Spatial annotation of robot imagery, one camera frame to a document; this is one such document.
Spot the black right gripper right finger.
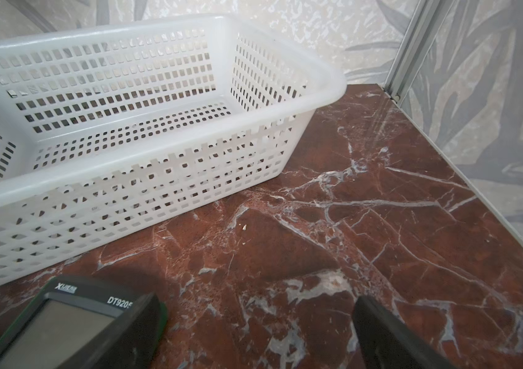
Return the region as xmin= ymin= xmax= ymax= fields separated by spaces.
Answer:
xmin=352 ymin=295 xmax=455 ymax=369

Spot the white plastic perforated basket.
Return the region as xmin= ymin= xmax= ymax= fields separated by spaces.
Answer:
xmin=0 ymin=14 xmax=347 ymax=286

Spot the green XUXIN multimeter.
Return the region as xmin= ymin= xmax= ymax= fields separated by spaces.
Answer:
xmin=0 ymin=275 xmax=169 ymax=368

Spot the aluminium frame post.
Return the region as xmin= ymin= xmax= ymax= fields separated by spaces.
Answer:
xmin=384 ymin=0 xmax=455 ymax=106

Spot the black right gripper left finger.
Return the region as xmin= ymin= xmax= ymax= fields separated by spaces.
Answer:
xmin=59 ymin=293 xmax=161 ymax=368

